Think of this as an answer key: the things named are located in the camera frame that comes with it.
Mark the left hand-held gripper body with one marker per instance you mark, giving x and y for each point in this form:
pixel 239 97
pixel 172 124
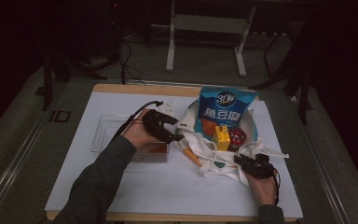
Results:
pixel 155 123

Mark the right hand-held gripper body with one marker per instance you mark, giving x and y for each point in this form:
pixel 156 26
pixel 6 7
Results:
pixel 261 168

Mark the red round snack cup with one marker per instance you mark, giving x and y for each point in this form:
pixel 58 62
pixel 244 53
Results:
pixel 237 137

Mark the yellow snack packet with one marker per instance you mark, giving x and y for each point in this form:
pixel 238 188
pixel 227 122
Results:
pixel 221 138

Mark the white printed tote bag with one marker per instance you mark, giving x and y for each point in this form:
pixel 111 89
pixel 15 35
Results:
pixel 205 155

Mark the clear plastic tray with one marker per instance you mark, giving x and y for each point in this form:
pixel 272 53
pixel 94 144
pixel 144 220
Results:
pixel 105 133

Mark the blue snack bag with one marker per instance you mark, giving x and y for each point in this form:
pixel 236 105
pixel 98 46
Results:
pixel 223 109

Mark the person's left hand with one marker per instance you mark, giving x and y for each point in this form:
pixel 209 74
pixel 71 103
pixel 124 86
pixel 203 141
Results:
pixel 136 133

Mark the person's right hand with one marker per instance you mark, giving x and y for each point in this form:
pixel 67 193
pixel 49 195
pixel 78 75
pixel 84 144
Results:
pixel 265 189

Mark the black metal stand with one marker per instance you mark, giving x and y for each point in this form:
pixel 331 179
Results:
pixel 47 81
pixel 304 90

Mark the black floor plate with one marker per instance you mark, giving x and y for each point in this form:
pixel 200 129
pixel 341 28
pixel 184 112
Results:
pixel 59 116

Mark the metal floor rail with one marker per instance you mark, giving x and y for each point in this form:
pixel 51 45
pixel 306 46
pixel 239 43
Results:
pixel 12 165
pixel 326 180

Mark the white metal table frame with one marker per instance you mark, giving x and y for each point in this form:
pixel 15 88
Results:
pixel 211 24

